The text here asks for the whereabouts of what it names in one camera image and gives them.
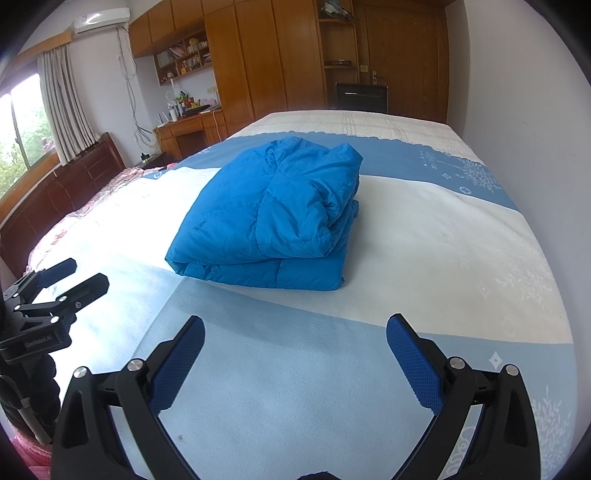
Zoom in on wooden wall shelf with books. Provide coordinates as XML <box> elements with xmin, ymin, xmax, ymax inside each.
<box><xmin>154</xmin><ymin>33</ymin><xmax>214</xmax><ymax>86</ymax></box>

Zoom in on bed with blue-white sheet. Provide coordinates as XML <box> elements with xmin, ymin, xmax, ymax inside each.
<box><xmin>28</xmin><ymin>131</ymin><xmax>571</xmax><ymax>480</ymax></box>

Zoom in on striped curtain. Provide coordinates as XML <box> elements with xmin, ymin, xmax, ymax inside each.
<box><xmin>37</xmin><ymin>44</ymin><xmax>100</xmax><ymax>164</ymax></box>

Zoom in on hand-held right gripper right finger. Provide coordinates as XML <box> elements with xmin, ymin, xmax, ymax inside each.
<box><xmin>385</xmin><ymin>313</ymin><xmax>542</xmax><ymax>480</ymax></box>

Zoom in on hanging wall cables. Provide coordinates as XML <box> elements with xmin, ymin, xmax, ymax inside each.
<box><xmin>115</xmin><ymin>28</ymin><xmax>158</xmax><ymax>148</ymax></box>

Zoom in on window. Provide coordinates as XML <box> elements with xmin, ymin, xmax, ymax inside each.
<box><xmin>0</xmin><ymin>74</ymin><xmax>61</xmax><ymax>199</ymax></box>

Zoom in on wooden desk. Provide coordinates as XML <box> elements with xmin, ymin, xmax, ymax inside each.
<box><xmin>154</xmin><ymin>110</ymin><xmax>228</xmax><ymax>160</ymax></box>

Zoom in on white air conditioner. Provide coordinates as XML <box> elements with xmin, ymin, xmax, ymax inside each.
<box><xmin>74</xmin><ymin>4</ymin><xmax>131</xmax><ymax>34</ymax></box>

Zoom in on pink quilt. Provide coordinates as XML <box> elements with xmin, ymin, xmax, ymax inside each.
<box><xmin>28</xmin><ymin>161</ymin><xmax>183</xmax><ymax>259</ymax></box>

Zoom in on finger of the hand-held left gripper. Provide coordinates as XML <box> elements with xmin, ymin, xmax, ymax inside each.
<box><xmin>14</xmin><ymin>272</ymin><xmax>110</xmax><ymax>333</ymax></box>
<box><xmin>2</xmin><ymin>257</ymin><xmax>78</xmax><ymax>301</ymax></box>

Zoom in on dark wooden headboard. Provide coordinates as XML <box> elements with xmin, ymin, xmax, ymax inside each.
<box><xmin>0</xmin><ymin>132</ymin><xmax>126</xmax><ymax>278</ymax></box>

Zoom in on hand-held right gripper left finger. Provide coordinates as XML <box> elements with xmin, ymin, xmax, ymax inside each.
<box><xmin>51</xmin><ymin>315</ymin><xmax>206</xmax><ymax>480</ymax></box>

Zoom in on wooden door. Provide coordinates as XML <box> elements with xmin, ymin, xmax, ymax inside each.
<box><xmin>362</xmin><ymin>0</ymin><xmax>451</xmax><ymax>123</ymax></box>

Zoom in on wooden wardrobe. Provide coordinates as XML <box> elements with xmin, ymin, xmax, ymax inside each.
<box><xmin>129</xmin><ymin>0</ymin><xmax>365</xmax><ymax>139</ymax></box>

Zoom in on blue puffer jacket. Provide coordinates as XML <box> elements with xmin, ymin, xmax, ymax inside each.
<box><xmin>165</xmin><ymin>136</ymin><xmax>363</xmax><ymax>292</ymax></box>

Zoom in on person's pink knit clothing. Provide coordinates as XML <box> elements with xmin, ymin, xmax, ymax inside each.
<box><xmin>11</xmin><ymin>427</ymin><xmax>56</xmax><ymax>480</ymax></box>

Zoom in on black rectangular appliance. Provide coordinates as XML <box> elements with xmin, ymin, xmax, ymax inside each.
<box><xmin>335</xmin><ymin>82</ymin><xmax>387</xmax><ymax>113</ymax></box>

